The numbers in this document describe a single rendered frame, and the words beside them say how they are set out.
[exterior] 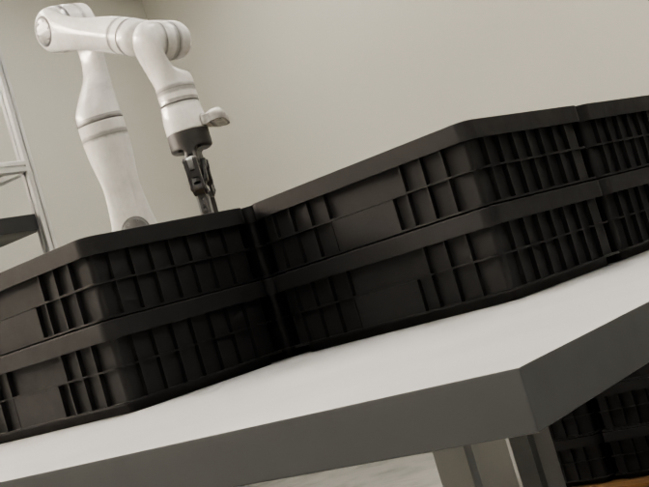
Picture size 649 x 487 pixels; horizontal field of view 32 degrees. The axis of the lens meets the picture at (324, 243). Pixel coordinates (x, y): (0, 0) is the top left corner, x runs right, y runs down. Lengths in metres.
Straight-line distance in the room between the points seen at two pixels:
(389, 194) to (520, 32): 3.56
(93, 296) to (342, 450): 0.77
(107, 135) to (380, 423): 1.58
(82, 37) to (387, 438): 1.57
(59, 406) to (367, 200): 0.50
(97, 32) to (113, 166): 0.26
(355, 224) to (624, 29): 3.40
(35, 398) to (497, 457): 0.97
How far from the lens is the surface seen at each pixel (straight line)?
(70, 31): 2.23
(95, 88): 2.28
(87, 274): 1.49
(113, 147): 2.25
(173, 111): 2.01
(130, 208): 2.24
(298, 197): 1.59
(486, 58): 5.10
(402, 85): 5.30
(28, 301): 1.60
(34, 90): 5.56
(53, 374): 1.59
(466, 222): 1.42
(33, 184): 4.19
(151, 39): 2.02
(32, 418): 1.64
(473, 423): 0.70
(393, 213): 1.49
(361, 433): 0.75
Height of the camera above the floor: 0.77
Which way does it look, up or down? 3 degrees up
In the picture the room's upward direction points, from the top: 17 degrees counter-clockwise
